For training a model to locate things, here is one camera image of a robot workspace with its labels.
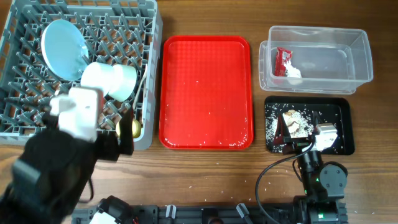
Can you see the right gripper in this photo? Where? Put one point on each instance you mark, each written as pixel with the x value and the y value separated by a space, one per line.
pixel 283 136

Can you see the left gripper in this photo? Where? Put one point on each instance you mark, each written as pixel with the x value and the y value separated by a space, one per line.
pixel 114 144

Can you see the food scraps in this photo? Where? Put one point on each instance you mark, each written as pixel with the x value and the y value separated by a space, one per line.
pixel 295 123

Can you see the yellow plastic cup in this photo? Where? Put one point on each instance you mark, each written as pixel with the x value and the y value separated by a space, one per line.
pixel 136 128

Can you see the white napkin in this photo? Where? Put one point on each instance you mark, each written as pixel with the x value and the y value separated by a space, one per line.
pixel 293 74

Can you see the white plastic fork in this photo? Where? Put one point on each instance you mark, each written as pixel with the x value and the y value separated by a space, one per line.
pixel 144 76

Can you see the red ketchup packet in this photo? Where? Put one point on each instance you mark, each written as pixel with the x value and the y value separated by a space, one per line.
pixel 282 57

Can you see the large light blue plate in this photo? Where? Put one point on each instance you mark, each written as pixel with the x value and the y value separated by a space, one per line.
pixel 64 50

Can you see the light blue bowl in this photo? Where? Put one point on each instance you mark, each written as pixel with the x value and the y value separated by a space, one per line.
pixel 97 75

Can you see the white plastic spoon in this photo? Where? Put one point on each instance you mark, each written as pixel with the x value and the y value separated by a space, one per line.
pixel 143 107

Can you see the green bowl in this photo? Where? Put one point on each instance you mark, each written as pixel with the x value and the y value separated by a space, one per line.
pixel 123 82

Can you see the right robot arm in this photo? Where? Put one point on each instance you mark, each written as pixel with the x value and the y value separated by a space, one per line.
pixel 323 182

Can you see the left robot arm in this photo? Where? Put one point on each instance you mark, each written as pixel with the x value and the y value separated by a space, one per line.
pixel 50 175

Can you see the black waste tray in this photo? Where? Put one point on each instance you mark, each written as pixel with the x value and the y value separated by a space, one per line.
pixel 335 111

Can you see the grey dishwasher rack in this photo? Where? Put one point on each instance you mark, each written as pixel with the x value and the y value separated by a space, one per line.
pixel 115 32

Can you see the clear plastic bin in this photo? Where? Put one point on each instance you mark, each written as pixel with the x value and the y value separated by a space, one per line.
pixel 330 60

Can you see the red plastic tray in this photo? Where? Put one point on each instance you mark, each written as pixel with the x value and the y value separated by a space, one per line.
pixel 206 93

